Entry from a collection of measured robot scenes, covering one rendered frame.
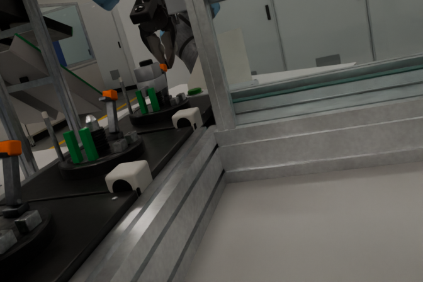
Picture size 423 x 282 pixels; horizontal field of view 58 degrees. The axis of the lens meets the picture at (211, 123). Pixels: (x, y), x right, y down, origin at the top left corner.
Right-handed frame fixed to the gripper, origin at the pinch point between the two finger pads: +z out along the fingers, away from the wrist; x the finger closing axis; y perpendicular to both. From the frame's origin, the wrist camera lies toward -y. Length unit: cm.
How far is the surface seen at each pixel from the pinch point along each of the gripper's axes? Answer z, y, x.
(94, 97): 3.7, -3.7, 20.5
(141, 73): -0.6, -13.6, 0.6
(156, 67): -1.1, -11.2, -2.1
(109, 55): 20, 697, 422
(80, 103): 4.3, -5.5, 23.8
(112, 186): 9, -49, -8
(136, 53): 10, 292, 152
